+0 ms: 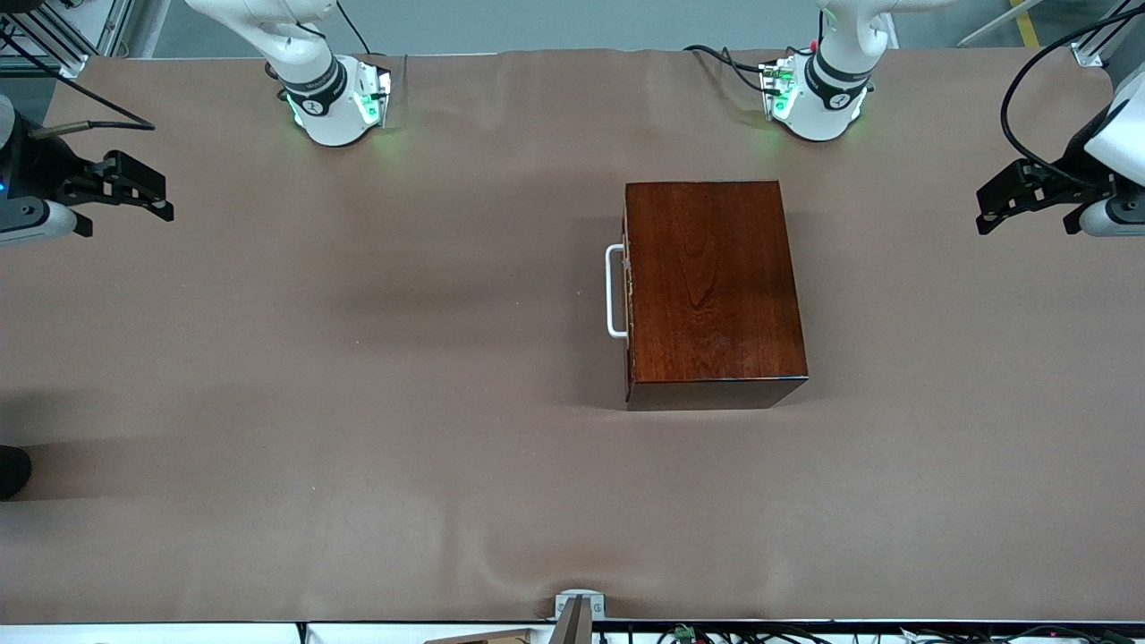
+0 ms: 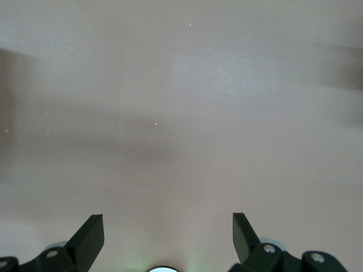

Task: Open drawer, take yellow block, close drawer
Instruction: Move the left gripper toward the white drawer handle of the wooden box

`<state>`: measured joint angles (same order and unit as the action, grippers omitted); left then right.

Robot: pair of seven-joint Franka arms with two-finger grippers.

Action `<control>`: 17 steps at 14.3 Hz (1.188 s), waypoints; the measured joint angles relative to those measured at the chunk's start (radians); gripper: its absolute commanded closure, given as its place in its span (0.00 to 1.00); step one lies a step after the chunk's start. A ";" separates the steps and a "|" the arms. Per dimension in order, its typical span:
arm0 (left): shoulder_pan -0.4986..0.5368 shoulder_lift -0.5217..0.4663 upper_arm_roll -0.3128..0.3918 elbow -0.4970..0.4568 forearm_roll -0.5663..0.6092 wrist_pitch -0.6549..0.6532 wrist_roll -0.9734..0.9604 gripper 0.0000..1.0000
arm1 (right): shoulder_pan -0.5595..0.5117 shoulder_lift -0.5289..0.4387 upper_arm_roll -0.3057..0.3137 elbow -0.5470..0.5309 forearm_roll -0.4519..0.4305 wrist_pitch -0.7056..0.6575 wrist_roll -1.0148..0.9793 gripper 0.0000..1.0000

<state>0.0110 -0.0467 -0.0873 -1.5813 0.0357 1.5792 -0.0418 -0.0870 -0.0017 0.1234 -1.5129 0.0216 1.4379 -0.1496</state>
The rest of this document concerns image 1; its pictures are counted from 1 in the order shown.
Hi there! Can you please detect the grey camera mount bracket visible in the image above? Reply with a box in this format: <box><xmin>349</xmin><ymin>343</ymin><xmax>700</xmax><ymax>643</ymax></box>
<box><xmin>555</xmin><ymin>590</ymin><xmax>606</xmax><ymax>644</ymax></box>

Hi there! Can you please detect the black left base cable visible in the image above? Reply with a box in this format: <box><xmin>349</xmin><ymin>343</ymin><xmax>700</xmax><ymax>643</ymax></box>
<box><xmin>683</xmin><ymin>9</ymin><xmax>817</xmax><ymax>96</ymax></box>

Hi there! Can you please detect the black right base cable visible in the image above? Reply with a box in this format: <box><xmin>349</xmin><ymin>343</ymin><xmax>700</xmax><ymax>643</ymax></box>
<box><xmin>335</xmin><ymin>0</ymin><xmax>373</xmax><ymax>56</ymax></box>

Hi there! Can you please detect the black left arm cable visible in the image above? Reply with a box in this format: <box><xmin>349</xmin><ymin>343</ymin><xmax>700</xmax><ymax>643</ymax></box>
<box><xmin>1000</xmin><ymin>7</ymin><xmax>1145</xmax><ymax>186</ymax></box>

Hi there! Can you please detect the dark brown wooden cabinet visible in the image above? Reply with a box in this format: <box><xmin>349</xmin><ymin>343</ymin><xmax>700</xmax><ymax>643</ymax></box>
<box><xmin>623</xmin><ymin>180</ymin><xmax>810</xmax><ymax>412</ymax></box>

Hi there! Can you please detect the black round object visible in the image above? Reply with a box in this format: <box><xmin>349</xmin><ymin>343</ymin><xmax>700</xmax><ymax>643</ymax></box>
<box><xmin>0</xmin><ymin>445</ymin><xmax>33</xmax><ymax>502</ymax></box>

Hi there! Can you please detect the brown table cover mat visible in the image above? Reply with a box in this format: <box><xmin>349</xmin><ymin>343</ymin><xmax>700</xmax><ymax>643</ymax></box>
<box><xmin>0</xmin><ymin>49</ymin><xmax>1145</xmax><ymax>624</ymax></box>

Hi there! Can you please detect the black base cable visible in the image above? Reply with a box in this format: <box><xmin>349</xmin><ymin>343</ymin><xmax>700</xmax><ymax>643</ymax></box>
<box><xmin>683</xmin><ymin>9</ymin><xmax>817</xmax><ymax>96</ymax></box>
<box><xmin>335</xmin><ymin>0</ymin><xmax>373</xmax><ymax>56</ymax></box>

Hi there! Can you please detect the aluminium frame profile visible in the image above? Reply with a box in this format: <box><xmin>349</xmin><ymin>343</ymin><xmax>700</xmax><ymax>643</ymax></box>
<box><xmin>1071</xmin><ymin>0</ymin><xmax>1145</xmax><ymax>69</ymax></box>
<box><xmin>0</xmin><ymin>0</ymin><xmax>135</xmax><ymax>79</ymax></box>

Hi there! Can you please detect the wooden drawer with white handle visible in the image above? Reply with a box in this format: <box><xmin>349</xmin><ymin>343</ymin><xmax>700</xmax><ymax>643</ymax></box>
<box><xmin>606</xmin><ymin>183</ymin><xmax>638</xmax><ymax>403</ymax></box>

